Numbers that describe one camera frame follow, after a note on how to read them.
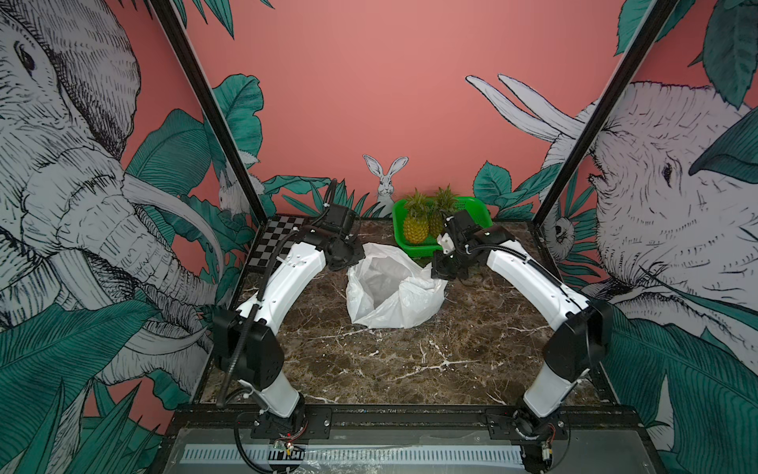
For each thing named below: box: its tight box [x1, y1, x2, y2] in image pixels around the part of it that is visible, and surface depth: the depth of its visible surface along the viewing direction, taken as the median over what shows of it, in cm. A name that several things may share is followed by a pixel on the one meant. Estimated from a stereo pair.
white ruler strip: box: [180, 444, 527, 465], surface depth 71 cm
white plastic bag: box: [345, 242, 449, 329], surface depth 82 cm
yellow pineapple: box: [403, 187, 431, 244], surface depth 106 cm
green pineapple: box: [428, 183, 460, 239], surface depth 103 cm
